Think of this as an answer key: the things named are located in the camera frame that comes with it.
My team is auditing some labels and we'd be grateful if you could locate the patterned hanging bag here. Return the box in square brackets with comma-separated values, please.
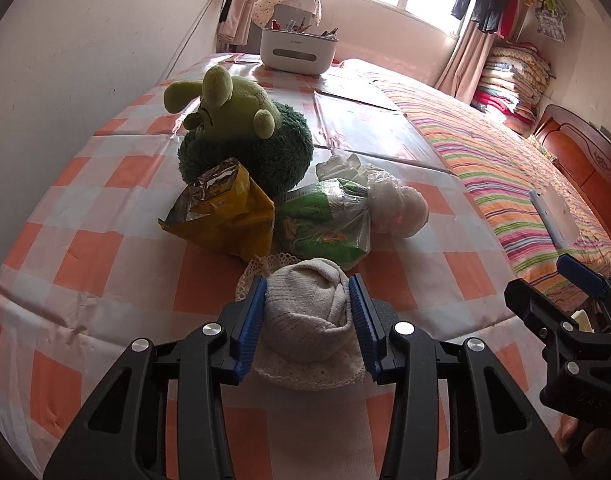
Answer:
[533, 2, 570, 43]

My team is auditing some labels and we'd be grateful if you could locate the green snack bag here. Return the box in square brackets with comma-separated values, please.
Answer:
[274, 177, 373, 268]

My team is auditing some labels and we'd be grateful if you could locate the orange white checkered tablecloth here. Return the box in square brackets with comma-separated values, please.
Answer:
[0, 51, 551, 480]

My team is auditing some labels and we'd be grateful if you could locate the white floor appliance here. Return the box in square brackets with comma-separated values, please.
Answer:
[275, 0, 317, 31]

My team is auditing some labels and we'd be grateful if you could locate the blue case with clear lid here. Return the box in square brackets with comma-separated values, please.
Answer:
[529, 182, 581, 250]

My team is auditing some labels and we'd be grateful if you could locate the person's right hand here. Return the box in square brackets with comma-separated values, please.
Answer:
[559, 412, 611, 466]

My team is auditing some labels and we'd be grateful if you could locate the bundle of pens and tools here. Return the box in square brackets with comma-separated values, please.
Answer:
[268, 17, 339, 38]

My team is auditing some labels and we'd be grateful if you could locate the wooden headboard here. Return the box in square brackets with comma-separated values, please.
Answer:
[533, 104, 611, 201]

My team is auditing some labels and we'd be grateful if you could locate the stack of folded quilts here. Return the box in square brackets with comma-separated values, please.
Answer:
[470, 42, 556, 136]

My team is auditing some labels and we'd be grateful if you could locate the white desktop organizer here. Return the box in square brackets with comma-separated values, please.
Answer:
[260, 27, 339, 78]

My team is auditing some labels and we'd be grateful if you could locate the white ball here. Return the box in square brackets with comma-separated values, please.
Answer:
[370, 170, 430, 239]

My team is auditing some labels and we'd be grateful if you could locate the yellow foil snack bag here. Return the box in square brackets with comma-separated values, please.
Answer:
[158, 157, 277, 261]

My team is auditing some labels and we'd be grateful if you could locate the beige curtain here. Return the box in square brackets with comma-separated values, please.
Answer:
[435, 25, 496, 106]
[216, 0, 266, 53]

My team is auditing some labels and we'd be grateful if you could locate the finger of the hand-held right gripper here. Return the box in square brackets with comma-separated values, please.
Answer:
[504, 277, 593, 361]
[557, 254, 611, 336]

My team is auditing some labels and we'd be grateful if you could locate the green plush toy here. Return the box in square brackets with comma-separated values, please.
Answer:
[164, 64, 313, 196]

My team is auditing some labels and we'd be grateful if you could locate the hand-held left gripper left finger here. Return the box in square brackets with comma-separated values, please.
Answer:
[42, 275, 268, 480]

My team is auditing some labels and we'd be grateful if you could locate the striped bed sheet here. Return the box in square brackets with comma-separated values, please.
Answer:
[340, 57, 611, 311]

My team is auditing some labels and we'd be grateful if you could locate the white wall cable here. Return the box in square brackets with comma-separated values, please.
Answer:
[172, 0, 230, 86]

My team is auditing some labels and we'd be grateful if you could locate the cream plastic bin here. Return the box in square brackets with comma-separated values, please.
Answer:
[571, 309, 595, 335]

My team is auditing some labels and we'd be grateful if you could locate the white knitted lace cloth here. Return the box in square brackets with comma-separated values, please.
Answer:
[235, 254, 369, 393]

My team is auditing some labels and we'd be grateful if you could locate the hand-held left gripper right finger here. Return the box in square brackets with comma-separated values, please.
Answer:
[349, 274, 571, 480]

